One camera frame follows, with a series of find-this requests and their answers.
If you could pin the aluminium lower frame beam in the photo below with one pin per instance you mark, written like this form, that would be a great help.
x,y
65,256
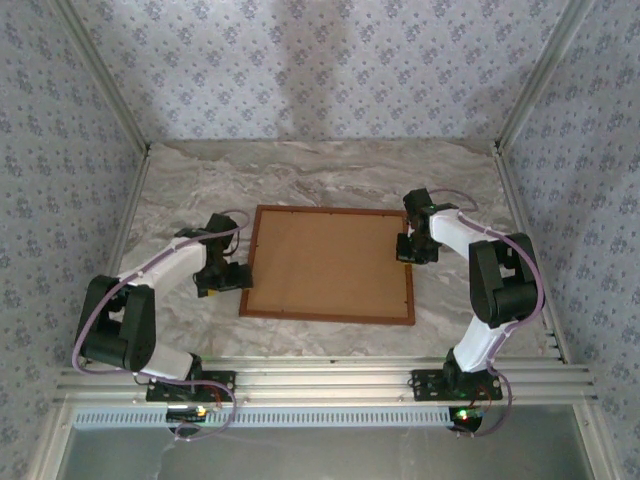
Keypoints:
x,y
597,445
50,445

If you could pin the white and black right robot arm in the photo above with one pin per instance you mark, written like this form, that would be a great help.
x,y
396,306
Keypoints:
x,y
505,285

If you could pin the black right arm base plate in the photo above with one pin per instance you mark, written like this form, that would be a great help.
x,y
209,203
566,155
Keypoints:
x,y
425,385

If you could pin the brown wooden picture frame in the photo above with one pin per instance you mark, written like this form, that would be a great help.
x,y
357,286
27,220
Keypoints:
x,y
325,317

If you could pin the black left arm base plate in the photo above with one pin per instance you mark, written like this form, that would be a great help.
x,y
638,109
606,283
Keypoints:
x,y
225,382

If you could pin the brown fibreboard backing board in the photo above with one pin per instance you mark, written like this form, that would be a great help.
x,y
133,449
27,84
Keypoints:
x,y
325,260

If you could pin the small controller circuit board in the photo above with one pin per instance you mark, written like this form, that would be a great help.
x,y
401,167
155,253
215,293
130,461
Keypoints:
x,y
187,414
467,417

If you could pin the aluminium corner post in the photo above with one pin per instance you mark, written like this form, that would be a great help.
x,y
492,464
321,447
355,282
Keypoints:
x,y
541,75
105,75

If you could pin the aluminium mounting rail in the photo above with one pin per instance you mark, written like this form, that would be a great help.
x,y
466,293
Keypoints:
x,y
325,380

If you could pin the grey metal sheet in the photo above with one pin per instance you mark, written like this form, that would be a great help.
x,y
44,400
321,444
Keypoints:
x,y
325,455

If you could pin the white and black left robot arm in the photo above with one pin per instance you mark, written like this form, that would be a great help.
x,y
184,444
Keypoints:
x,y
165,265

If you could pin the aluminium side rail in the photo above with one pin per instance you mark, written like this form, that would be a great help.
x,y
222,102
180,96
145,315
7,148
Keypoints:
x,y
140,175
506,175

